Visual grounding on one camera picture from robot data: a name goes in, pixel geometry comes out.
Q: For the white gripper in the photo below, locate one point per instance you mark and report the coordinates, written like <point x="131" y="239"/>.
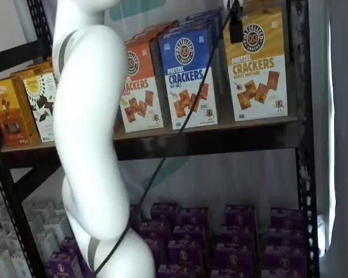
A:
<point x="231" y="3"/>

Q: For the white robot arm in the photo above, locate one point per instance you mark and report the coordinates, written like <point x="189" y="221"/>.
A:
<point x="87" y="130"/>

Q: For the blue white pretzel crackers box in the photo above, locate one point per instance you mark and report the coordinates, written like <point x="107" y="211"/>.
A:
<point x="204" y="15"/>
<point x="185" y="58"/>
<point x="191" y="24"/>

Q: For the yellow white pretzel crackers box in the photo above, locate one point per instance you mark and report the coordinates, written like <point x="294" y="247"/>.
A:
<point x="258" y="87"/>

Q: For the orange white pretzel crackers box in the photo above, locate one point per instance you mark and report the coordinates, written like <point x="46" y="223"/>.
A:
<point x="159" y="26"/>
<point x="142" y="95"/>
<point x="148" y="34"/>

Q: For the black metal shelf rack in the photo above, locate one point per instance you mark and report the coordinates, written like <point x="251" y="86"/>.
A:
<point x="206" y="142"/>

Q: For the yellow topped white box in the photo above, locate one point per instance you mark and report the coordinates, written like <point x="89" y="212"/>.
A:
<point x="42" y="69"/>

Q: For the white box with dark chips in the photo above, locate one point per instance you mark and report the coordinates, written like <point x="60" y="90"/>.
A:
<point x="40" y="116"/>

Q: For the brown orange snack box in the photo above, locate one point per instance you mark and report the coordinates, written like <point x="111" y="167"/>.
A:
<point x="20" y="74"/>
<point x="8" y="116"/>

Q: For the white snack box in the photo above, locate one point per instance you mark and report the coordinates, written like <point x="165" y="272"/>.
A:
<point x="21" y="266"/>
<point x="46" y="246"/>
<point x="14" y="241"/>
<point x="1" y="265"/>
<point x="58" y="227"/>

